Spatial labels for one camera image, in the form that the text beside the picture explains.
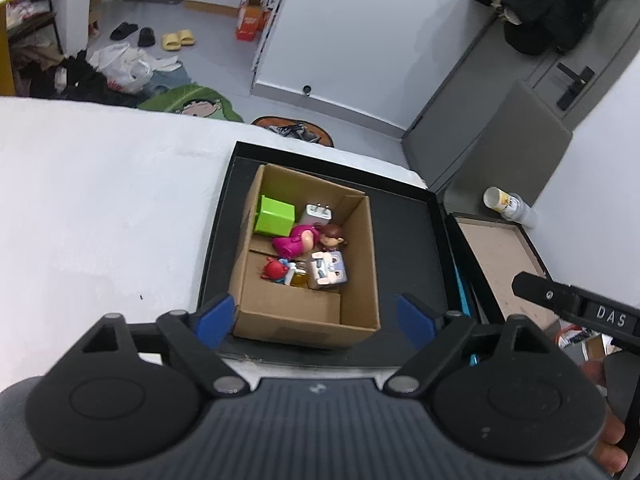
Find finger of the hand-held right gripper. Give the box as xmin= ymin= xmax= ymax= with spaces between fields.
xmin=511 ymin=271 xmax=583 ymax=318

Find white slim rack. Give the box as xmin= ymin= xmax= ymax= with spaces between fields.
xmin=252 ymin=0 xmax=292 ymax=78

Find plastic bottle yellow label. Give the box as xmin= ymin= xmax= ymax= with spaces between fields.
xmin=482 ymin=186 xmax=540 ymax=226

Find dark clothes pile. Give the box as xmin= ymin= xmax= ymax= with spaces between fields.
xmin=15 ymin=52 xmax=138 ymax=108

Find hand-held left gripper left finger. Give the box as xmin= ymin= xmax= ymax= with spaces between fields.
xmin=80 ymin=294 xmax=251 ymax=397

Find orange carton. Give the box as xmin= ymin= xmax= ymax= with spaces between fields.
xmin=235 ymin=0 xmax=271 ymax=42

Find white blocky toy figure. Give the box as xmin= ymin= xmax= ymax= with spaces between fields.
xmin=306 ymin=250 xmax=348 ymax=291

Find person's right hand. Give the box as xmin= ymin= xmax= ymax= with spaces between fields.
xmin=580 ymin=360 xmax=630 ymax=477

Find yellow-edged table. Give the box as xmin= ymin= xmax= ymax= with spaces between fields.
xmin=0 ymin=0 xmax=81 ymax=98

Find black lid with brown inside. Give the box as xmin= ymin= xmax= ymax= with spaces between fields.
xmin=445 ymin=211 xmax=558 ymax=331

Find grey board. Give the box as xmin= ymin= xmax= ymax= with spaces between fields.
xmin=442 ymin=79 xmax=573 ymax=216

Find white power adapter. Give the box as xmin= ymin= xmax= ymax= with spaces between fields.
xmin=298 ymin=203 xmax=333 ymax=231

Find brown-haired head figurine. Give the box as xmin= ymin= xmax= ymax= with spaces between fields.
xmin=316 ymin=224 xmax=348 ymax=253

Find orange cord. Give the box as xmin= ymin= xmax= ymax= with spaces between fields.
xmin=552 ymin=326 xmax=588 ymax=350

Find red toy figure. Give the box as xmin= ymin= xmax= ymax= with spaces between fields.
xmin=259 ymin=256 xmax=296 ymax=286

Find black door lock handle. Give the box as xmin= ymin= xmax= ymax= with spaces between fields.
xmin=556 ymin=62 xmax=596 ymax=112

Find black hanging clothes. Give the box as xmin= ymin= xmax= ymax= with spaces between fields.
xmin=470 ymin=0 xmax=621 ymax=56

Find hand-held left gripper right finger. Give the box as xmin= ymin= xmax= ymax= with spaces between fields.
xmin=384 ymin=293 xmax=546 ymax=396

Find green cartoon rug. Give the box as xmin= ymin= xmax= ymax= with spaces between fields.
xmin=137 ymin=84 xmax=245 ymax=123

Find blue flat package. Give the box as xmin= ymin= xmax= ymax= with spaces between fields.
xmin=456 ymin=277 xmax=482 ymax=367

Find green cube charger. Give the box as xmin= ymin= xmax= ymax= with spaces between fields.
xmin=252 ymin=195 xmax=296 ymax=238

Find blue denim cloth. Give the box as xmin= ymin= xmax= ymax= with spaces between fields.
xmin=147 ymin=70 xmax=191 ymax=93

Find black tray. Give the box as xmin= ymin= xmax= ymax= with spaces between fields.
xmin=197 ymin=141 xmax=481 ymax=371

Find white plastic bag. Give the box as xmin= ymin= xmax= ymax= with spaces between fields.
xmin=87 ymin=42 xmax=153 ymax=93

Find pink doll figure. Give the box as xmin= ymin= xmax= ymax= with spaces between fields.
xmin=271 ymin=224 xmax=318 ymax=261

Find grey door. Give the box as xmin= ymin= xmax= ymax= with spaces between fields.
xmin=401 ymin=10 xmax=640 ymax=193

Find brown cardboard box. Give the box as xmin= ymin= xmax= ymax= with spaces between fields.
xmin=229 ymin=162 xmax=382 ymax=351

